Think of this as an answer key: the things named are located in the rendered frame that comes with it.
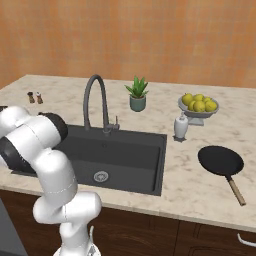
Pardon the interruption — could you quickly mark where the dark grey curved tap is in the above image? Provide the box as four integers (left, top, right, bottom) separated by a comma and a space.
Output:
82, 74, 121, 136

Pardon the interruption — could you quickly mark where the black frying pan wooden handle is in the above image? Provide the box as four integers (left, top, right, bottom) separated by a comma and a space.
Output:
197, 145, 247, 207

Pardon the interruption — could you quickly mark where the white cupboard handle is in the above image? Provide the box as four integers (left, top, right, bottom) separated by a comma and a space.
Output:
87, 225, 95, 248
236, 233, 256, 248

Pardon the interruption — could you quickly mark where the dark brown cupboard door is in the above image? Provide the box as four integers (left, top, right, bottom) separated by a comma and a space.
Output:
173, 220, 256, 256
6, 190, 180, 256

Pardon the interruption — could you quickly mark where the white soap dispenser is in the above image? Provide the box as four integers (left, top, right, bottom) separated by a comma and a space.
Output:
172, 111, 190, 143

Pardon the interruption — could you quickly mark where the green plant in grey pot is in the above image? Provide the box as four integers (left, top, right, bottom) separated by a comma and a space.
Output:
124, 75, 150, 113

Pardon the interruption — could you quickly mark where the grey bowl of lemons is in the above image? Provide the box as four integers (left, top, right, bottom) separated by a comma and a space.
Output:
177, 93, 220, 127

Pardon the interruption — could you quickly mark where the dark grey sink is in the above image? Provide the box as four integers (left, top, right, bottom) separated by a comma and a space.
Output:
11, 123, 168, 197

